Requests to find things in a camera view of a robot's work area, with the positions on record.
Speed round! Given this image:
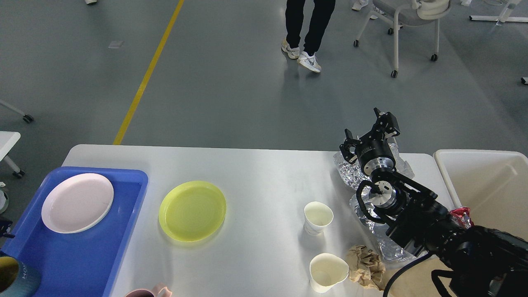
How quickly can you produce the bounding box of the white side table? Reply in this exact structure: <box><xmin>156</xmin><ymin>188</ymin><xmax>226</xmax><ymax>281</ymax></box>
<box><xmin>0</xmin><ymin>130</ymin><xmax>25</xmax><ymax>179</ymax></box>

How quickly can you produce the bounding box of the red crumpled wrapper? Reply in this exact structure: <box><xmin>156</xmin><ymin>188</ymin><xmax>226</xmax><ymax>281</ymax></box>
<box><xmin>449</xmin><ymin>207</ymin><xmax>474</xmax><ymax>229</ymax></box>

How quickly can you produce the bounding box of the lower white paper cup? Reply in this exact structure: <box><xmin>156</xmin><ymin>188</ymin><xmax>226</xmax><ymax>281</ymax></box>
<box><xmin>309</xmin><ymin>252</ymin><xmax>349</xmax><ymax>293</ymax></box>

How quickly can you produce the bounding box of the pink plate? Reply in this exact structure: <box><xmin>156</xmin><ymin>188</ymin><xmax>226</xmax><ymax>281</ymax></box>
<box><xmin>41</xmin><ymin>173</ymin><xmax>114</xmax><ymax>234</ymax></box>

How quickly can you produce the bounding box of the white paper cup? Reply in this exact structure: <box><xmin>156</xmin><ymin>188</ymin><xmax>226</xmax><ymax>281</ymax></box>
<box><xmin>303</xmin><ymin>201</ymin><xmax>334</xmax><ymax>236</ymax></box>
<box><xmin>309</xmin><ymin>252</ymin><xmax>349</xmax><ymax>293</ymax></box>

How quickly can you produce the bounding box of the blue plastic tray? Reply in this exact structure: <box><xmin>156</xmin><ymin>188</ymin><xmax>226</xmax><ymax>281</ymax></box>
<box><xmin>1</xmin><ymin>167</ymin><xmax>149</xmax><ymax>297</ymax></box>

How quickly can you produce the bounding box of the crumpled aluminium foil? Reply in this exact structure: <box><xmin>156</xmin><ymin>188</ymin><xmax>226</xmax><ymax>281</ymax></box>
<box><xmin>333</xmin><ymin>140</ymin><xmax>415</xmax><ymax>265</ymax></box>

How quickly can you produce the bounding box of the white table frame base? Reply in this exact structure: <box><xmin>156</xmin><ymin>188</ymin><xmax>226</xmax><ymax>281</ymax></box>
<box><xmin>469</xmin><ymin>0</ymin><xmax>528</xmax><ymax>25</ymax></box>

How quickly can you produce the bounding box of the pink mug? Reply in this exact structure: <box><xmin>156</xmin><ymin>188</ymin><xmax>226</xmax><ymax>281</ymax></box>
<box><xmin>125</xmin><ymin>283</ymin><xmax>173</xmax><ymax>297</ymax></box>

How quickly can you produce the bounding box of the person in black trousers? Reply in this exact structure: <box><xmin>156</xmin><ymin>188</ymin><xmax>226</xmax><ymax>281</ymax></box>
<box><xmin>280</xmin><ymin>0</ymin><xmax>336</xmax><ymax>73</ymax></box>

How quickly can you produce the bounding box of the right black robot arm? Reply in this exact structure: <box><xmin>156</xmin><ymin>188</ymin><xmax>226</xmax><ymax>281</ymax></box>
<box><xmin>339</xmin><ymin>108</ymin><xmax>528</xmax><ymax>297</ymax></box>

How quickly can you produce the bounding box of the white plastic bin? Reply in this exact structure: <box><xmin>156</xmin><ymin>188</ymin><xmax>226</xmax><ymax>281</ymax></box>
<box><xmin>434</xmin><ymin>150</ymin><xmax>528</xmax><ymax>240</ymax></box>

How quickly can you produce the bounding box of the yellow plastic plate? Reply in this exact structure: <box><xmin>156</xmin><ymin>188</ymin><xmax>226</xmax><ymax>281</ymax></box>
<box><xmin>158</xmin><ymin>181</ymin><xmax>227</xmax><ymax>243</ymax></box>

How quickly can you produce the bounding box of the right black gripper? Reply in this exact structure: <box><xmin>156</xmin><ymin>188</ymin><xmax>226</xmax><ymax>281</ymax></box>
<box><xmin>340</xmin><ymin>108</ymin><xmax>401</xmax><ymax>174</ymax></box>

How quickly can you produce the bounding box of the white wheeled chair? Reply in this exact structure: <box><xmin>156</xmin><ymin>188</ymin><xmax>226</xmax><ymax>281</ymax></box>
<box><xmin>353</xmin><ymin>0</ymin><xmax>451</xmax><ymax>78</ymax></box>

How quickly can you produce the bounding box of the dark teal mug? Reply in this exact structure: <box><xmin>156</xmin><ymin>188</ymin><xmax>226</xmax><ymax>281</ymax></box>
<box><xmin>0</xmin><ymin>256</ymin><xmax>41</xmax><ymax>297</ymax></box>

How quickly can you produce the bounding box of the crumpled brown paper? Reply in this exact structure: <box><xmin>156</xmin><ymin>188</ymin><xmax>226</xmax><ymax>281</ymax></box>
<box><xmin>345</xmin><ymin>245</ymin><xmax>386</xmax><ymax>291</ymax></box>

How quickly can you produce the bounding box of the upper white paper cup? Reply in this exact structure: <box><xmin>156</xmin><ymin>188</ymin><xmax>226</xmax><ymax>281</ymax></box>
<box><xmin>303</xmin><ymin>201</ymin><xmax>334</xmax><ymax>236</ymax></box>

